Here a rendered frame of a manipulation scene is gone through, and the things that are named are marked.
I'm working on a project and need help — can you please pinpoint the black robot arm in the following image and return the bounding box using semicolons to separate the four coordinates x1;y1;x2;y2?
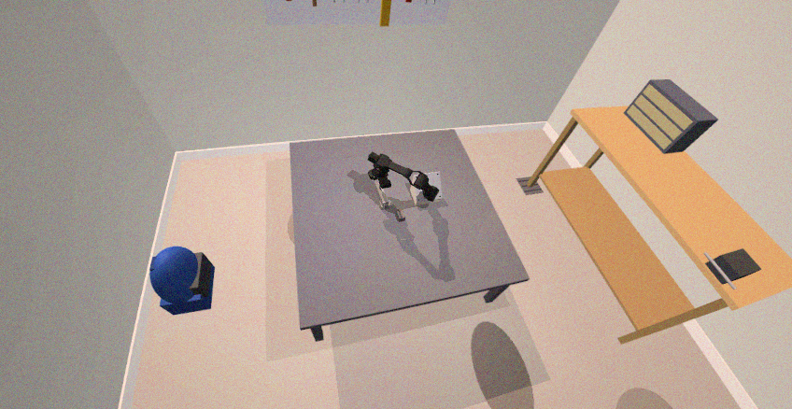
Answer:
368;152;439;202

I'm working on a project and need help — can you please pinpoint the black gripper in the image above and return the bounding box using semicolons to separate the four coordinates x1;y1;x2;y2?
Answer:
378;168;391;189

